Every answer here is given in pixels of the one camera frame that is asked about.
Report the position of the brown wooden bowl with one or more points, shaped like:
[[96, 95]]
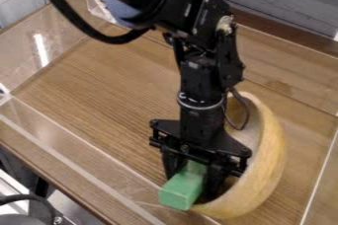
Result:
[[264, 136]]

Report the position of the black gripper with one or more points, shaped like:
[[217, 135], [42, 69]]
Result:
[[197, 138]]

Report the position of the clear acrylic corner bracket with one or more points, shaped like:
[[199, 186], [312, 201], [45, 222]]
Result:
[[98, 10]]

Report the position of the clear acrylic tray wall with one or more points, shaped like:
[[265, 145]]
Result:
[[101, 183]]

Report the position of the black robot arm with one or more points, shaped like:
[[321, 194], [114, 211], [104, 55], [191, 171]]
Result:
[[201, 30]]

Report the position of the green block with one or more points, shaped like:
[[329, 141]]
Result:
[[182, 190]]

